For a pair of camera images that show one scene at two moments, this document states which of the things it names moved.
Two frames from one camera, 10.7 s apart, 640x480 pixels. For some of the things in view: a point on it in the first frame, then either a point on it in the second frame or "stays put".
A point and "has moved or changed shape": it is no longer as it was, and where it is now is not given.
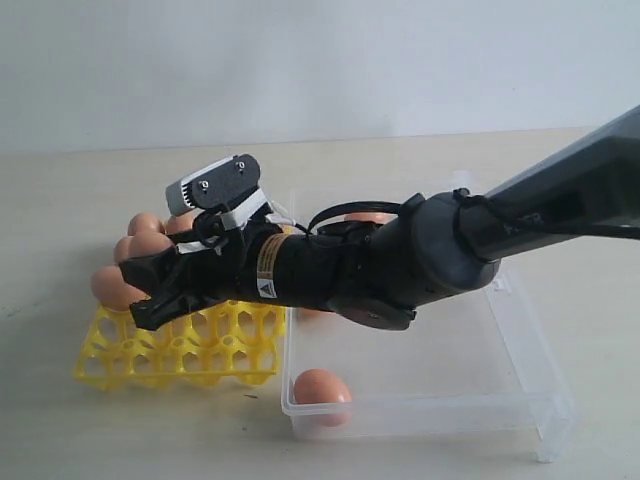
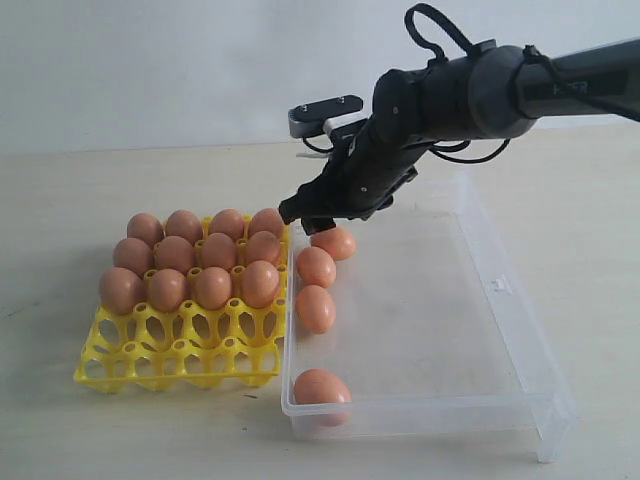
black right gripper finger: (157, 311) → (316, 224)
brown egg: (111, 290) has moved or changed shape
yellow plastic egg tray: (240, 342) stays put
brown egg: (310, 313) has moved or changed shape
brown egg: (147, 243) → (121, 290)
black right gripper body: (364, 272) → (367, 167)
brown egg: (146, 223) stays put
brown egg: (180, 223) stays put
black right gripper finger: (153, 274) → (313, 198)
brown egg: (323, 395) stays put
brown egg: (129, 247) stays put
